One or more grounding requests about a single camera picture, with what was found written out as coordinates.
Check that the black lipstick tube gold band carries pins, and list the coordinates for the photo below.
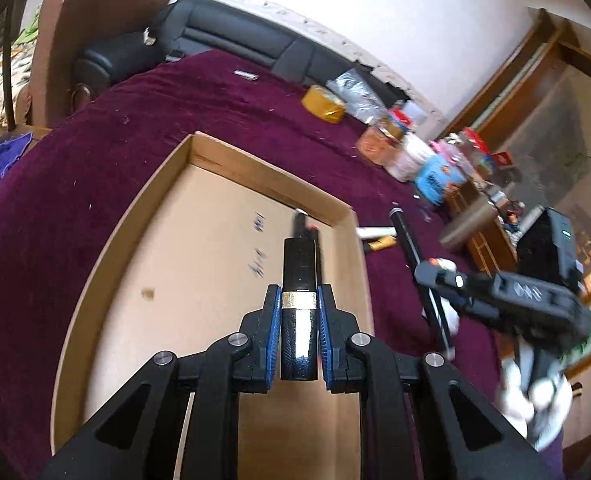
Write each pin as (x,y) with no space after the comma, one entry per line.
(300,270)

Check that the white plastic jar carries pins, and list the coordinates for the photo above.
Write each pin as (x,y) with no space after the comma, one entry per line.
(410,157)

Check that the low wooden cabinet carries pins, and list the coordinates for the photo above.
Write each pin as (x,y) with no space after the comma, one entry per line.
(480,225)

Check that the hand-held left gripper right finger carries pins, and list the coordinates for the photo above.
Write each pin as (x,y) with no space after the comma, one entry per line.
(325,340)

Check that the orange filled plastic jar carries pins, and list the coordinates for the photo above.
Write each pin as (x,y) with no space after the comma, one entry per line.
(375,145)

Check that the white tube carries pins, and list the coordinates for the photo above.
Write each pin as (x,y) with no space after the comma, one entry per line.
(375,232)

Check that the shallow cardboard box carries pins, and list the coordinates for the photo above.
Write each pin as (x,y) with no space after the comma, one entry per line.
(175,240)

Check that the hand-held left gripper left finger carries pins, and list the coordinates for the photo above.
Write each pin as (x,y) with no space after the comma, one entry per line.
(274,335)

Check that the black leather sofa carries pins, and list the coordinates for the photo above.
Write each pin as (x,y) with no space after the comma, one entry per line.
(235,35)

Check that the blue labelled plastic jar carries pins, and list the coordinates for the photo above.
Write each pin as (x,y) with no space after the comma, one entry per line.
(438,177)

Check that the small silver lighter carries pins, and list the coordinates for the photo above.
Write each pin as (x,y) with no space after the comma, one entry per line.
(245,75)

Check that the brown armchair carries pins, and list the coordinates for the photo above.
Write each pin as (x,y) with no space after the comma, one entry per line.
(75,35)

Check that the wooden glass display cabinet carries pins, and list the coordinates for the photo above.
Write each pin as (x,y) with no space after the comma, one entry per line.
(540,60)

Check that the silver plastic bag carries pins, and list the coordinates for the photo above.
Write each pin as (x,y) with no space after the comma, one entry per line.
(355,90)

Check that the red box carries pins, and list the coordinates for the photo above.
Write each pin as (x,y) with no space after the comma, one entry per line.
(501,159)

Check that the black metal post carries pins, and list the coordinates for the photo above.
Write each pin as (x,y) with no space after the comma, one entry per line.
(9,60)

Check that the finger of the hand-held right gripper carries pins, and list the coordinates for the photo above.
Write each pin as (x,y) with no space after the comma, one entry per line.
(438,275)

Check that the blue cloth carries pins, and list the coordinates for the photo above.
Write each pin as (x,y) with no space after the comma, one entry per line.
(0,157)

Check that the yellow tape roll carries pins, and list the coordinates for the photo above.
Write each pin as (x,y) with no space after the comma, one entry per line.
(323,104)

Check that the red lid jar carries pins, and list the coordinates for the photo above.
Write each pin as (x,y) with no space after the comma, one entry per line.
(399,122)

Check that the person's right hand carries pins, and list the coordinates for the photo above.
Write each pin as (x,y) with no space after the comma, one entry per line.
(518,400)

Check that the maroon tablecloth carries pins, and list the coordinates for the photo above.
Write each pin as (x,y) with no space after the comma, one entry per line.
(75,185)

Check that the long black pen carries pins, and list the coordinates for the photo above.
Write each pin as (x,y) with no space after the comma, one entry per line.
(406,240)

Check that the yellow black small tube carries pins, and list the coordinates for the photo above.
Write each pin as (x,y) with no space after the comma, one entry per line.
(380,244)

